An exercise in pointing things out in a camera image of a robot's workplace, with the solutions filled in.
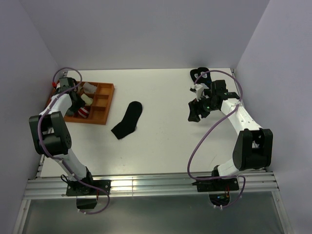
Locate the dark grey rolled sock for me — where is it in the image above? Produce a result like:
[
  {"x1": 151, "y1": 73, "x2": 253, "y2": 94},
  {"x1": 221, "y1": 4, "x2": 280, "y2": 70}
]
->
[{"x1": 66, "y1": 109, "x2": 74, "y2": 117}]

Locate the cream rolled sock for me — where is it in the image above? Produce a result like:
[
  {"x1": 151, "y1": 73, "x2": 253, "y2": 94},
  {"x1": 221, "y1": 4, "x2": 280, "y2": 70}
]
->
[{"x1": 80, "y1": 94, "x2": 93, "y2": 106}]

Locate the aluminium rail frame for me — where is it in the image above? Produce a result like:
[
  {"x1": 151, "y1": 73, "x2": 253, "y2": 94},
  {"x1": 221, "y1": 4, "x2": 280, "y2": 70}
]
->
[{"x1": 14, "y1": 70, "x2": 293, "y2": 234}]

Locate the grey rolled sock top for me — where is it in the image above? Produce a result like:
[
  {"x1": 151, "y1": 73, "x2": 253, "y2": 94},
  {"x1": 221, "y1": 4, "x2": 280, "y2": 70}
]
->
[{"x1": 83, "y1": 82, "x2": 97, "y2": 94}]

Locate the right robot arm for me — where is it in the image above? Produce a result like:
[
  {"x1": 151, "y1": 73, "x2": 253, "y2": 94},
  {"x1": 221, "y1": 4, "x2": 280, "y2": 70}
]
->
[{"x1": 188, "y1": 80, "x2": 273, "y2": 190}]

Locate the orange compartment tray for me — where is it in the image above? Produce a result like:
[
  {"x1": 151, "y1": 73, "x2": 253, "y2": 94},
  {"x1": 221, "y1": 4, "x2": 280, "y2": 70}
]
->
[{"x1": 64, "y1": 81, "x2": 115, "y2": 125}]

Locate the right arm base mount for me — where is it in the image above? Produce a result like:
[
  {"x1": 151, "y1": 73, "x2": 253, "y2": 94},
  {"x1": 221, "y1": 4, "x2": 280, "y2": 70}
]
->
[{"x1": 192, "y1": 178, "x2": 239, "y2": 208}]

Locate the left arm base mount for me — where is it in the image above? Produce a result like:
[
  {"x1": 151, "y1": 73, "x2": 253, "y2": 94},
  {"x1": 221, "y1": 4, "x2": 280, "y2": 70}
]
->
[{"x1": 66, "y1": 179, "x2": 111, "y2": 211}]

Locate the black patterned sock pair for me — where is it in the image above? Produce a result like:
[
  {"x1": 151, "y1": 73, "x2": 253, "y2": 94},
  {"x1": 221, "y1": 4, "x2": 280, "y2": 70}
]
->
[{"x1": 190, "y1": 67, "x2": 212, "y2": 89}]

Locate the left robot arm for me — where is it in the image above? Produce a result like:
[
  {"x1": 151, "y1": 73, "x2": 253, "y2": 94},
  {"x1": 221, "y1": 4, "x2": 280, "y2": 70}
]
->
[{"x1": 29, "y1": 77, "x2": 95, "y2": 195}]

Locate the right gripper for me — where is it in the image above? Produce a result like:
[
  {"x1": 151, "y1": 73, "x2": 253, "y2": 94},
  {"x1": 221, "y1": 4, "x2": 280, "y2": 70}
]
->
[{"x1": 188, "y1": 93, "x2": 218, "y2": 122}]

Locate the red white striped sock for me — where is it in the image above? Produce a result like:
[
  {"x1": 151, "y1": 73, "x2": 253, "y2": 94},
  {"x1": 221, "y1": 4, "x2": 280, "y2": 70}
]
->
[{"x1": 78, "y1": 106, "x2": 90, "y2": 118}]

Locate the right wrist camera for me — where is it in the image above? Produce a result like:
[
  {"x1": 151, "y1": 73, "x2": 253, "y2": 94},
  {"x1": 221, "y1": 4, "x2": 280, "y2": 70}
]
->
[{"x1": 190, "y1": 84, "x2": 206, "y2": 101}]

